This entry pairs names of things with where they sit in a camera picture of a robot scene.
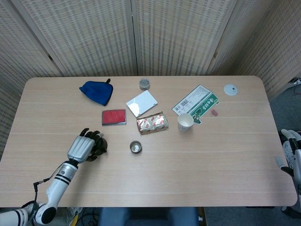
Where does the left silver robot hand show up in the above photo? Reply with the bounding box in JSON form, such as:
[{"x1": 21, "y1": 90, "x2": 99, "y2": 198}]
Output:
[{"x1": 67, "y1": 128, "x2": 105, "y2": 164}]

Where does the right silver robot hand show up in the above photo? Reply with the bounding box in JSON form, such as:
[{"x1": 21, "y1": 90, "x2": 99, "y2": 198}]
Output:
[{"x1": 275, "y1": 129, "x2": 301, "y2": 179}]

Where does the small round tin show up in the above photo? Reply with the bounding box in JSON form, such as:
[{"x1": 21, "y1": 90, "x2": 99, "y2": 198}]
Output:
[{"x1": 129, "y1": 140, "x2": 143, "y2": 155}]

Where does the white paper cup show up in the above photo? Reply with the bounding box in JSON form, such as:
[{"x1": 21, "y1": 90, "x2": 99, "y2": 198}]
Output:
[{"x1": 177, "y1": 113, "x2": 194, "y2": 132}]

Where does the red ink pad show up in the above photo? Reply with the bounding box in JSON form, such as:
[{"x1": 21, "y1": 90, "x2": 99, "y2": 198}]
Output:
[{"x1": 101, "y1": 109, "x2": 127, "y2": 126}]

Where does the blue cloth pouch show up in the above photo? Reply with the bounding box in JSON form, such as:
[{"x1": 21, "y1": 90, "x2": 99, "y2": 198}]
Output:
[{"x1": 79, "y1": 78, "x2": 114, "y2": 107}]

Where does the white flat plastic box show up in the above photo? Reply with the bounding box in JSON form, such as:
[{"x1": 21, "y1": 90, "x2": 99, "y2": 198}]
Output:
[{"x1": 126, "y1": 89, "x2": 158, "y2": 118}]

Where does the white power strip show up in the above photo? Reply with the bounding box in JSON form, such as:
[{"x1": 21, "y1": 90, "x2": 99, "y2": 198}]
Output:
[{"x1": 288, "y1": 77, "x2": 301, "y2": 88}]

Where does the gold red foil packet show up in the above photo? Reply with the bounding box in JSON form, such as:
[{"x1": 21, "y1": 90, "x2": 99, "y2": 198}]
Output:
[{"x1": 136, "y1": 112, "x2": 169, "y2": 136}]

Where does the small round patterned jar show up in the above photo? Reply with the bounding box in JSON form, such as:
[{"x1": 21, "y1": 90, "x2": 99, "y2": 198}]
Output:
[{"x1": 139, "y1": 79, "x2": 151, "y2": 91}]

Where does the white round table grommet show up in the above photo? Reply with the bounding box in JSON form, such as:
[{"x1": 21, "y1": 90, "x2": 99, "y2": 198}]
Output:
[{"x1": 223, "y1": 84, "x2": 238, "y2": 97}]

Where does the blue seat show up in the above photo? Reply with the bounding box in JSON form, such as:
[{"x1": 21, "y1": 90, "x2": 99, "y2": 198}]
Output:
[{"x1": 98, "y1": 207, "x2": 200, "y2": 226}]

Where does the woven folding screen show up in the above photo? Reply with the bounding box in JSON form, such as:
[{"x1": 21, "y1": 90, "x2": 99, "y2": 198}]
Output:
[{"x1": 0, "y1": 0, "x2": 301, "y2": 163}]

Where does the green white flattened carton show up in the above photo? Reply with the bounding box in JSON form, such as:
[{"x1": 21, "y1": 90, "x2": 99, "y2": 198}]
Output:
[{"x1": 171, "y1": 84, "x2": 221, "y2": 125}]

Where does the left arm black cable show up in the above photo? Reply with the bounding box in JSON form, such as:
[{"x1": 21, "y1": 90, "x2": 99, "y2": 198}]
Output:
[{"x1": 32, "y1": 164, "x2": 64, "y2": 214}]

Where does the floor cable bundle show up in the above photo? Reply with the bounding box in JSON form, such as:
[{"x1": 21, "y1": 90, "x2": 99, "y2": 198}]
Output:
[{"x1": 76, "y1": 207, "x2": 101, "y2": 226}]

